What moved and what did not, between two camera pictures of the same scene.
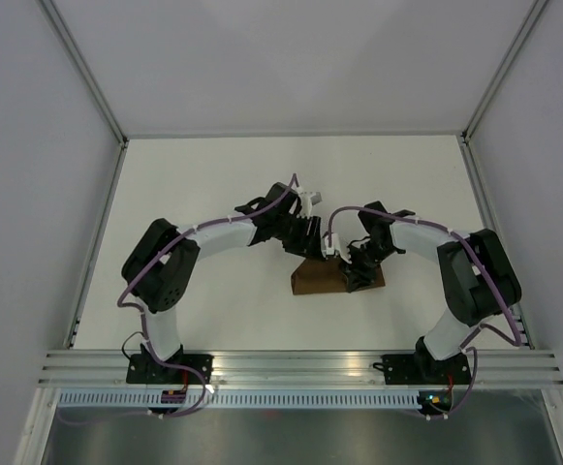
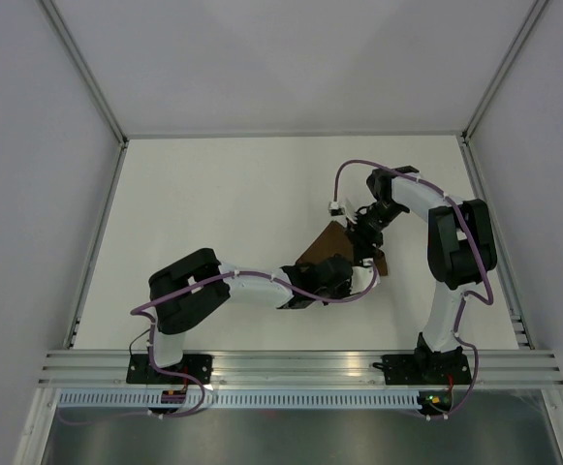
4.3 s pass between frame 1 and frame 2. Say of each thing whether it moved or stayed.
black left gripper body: moved
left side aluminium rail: stayed
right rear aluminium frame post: stayed
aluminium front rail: stayed
